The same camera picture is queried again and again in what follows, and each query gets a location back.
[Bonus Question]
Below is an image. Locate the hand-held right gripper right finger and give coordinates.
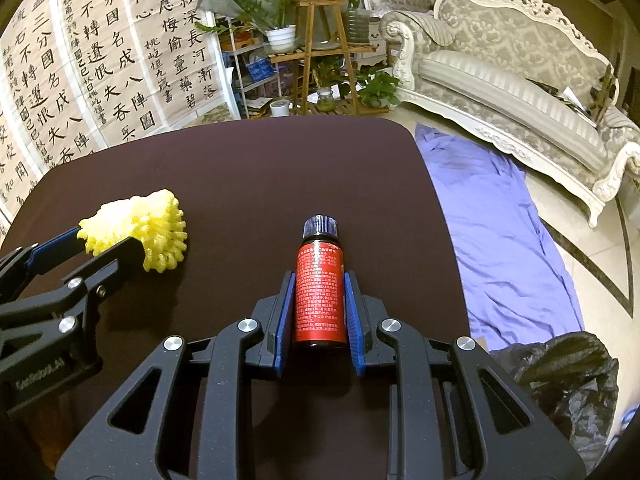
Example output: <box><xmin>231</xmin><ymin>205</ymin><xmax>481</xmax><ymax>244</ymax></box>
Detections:
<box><xmin>342</xmin><ymin>270</ymin><xmax>587</xmax><ymax>480</ymax></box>

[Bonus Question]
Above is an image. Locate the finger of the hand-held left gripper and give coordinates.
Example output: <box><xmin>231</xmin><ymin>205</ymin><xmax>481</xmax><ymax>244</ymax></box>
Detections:
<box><xmin>0</xmin><ymin>236</ymin><xmax>147</xmax><ymax>361</ymax></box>
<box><xmin>0</xmin><ymin>227</ymin><xmax>87</xmax><ymax>303</ymax></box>

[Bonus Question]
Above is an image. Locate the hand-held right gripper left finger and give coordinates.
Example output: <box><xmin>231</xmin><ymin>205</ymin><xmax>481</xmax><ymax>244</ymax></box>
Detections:
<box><xmin>55</xmin><ymin>270</ymin><xmax>297</xmax><ymax>480</ymax></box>

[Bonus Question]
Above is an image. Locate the red label small bottle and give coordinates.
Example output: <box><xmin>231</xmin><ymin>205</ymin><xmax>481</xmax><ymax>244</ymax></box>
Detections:
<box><xmin>291</xmin><ymin>215</ymin><xmax>348</xmax><ymax>351</ymax></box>

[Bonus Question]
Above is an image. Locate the yellow foam net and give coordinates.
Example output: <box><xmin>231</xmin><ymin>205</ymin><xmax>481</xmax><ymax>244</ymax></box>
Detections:
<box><xmin>79</xmin><ymin>188</ymin><xmax>190</xmax><ymax>273</ymax></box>

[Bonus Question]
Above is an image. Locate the black trash bag bin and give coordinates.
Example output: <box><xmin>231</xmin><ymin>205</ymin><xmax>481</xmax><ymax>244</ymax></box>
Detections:
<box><xmin>490</xmin><ymin>331</ymin><xmax>622</xmax><ymax>474</ymax></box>

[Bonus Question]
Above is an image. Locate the calligraphy paper sheet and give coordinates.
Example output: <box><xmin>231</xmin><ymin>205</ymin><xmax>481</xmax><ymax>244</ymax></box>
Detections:
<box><xmin>0</xmin><ymin>0</ymin><xmax>103</xmax><ymax>182</ymax></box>
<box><xmin>125</xmin><ymin>0</ymin><xmax>222</xmax><ymax>127</ymax></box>
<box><xmin>0</xmin><ymin>110</ymin><xmax>42</xmax><ymax>233</ymax></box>
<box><xmin>59</xmin><ymin>0</ymin><xmax>157</xmax><ymax>152</ymax></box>

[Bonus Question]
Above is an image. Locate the purple cloth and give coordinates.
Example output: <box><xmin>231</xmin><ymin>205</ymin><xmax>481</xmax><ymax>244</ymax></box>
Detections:
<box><xmin>414</xmin><ymin>122</ymin><xmax>586</xmax><ymax>353</ymax></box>

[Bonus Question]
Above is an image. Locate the leafy floor plant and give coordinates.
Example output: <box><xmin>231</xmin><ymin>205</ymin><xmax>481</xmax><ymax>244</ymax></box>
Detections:
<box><xmin>357</xmin><ymin>72</ymin><xmax>402</xmax><ymax>109</ymax></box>

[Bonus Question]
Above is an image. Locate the metal shelf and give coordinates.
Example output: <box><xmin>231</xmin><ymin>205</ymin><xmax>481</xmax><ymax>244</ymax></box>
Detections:
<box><xmin>220</xmin><ymin>41</ymin><xmax>282</xmax><ymax>112</ymax></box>

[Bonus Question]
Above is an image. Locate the blue crate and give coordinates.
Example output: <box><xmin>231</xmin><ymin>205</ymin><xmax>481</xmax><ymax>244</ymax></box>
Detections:
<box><xmin>247</xmin><ymin>57</ymin><xmax>274</xmax><ymax>84</ymax></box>

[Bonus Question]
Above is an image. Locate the white side cabinet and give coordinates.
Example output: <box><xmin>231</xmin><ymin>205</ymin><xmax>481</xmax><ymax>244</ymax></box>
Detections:
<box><xmin>360</xmin><ymin>40</ymin><xmax>389</xmax><ymax>69</ymax></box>

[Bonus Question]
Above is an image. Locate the wooden plant stand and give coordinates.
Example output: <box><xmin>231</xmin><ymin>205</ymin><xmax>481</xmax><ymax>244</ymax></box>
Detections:
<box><xmin>267</xmin><ymin>0</ymin><xmax>382</xmax><ymax>117</ymax></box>

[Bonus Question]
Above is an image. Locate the ornate white sofa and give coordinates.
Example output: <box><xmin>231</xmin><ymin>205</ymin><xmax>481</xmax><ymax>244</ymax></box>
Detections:
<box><xmin>380</xmin><ymin>0</ymin><xmax>640</xmax><ymax>229</ymax></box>

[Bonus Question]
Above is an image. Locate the potted plant white pot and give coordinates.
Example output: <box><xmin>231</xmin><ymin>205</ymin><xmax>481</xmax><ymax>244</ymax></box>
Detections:
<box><xmin>195</xmin><ymin>0</ymin><xmax>302</xmax><ymax>54</ymax></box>

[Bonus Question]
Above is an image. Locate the pile of papers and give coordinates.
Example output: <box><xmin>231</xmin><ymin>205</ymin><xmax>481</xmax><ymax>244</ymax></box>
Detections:
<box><xmin>525</xmin><ymin>77</ymin><xmax>599</xmax><ymax>127</ymax></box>

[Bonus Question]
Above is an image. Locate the tall plant grey pot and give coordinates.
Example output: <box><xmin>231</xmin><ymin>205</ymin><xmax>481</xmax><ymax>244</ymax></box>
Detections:
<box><xmin>340</xmin><ymin>0</ymin><xmax>389</xmax><ymax>44</ymax></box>

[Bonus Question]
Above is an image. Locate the wooden object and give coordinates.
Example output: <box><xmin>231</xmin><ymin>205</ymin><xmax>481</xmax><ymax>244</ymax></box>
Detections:
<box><xmin>590</xmin><ymin>65</ymin><xmax>619</xmax><ymax>122</ymax></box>

